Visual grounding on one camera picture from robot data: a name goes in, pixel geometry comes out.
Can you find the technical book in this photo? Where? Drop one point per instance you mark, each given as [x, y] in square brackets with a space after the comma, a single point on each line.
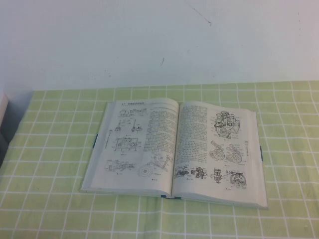
[162, 139]

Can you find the white box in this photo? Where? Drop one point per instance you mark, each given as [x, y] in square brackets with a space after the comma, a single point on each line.
[3, 104]

